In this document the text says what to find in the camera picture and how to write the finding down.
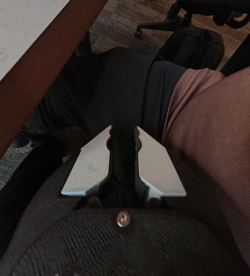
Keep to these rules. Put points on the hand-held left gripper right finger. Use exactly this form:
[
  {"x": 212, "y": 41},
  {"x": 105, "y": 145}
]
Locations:
[{"x": 159, "y": 172}]

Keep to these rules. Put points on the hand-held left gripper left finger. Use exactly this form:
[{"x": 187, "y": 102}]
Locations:
[{"x": 88, "y": 168}]

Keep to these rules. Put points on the black office chair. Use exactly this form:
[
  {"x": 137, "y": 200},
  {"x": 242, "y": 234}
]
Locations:
[{"x": 228, "y": 15}]

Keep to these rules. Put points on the black backpack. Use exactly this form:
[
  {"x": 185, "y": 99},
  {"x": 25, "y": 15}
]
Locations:
[{"x": 194, "y": 49}]

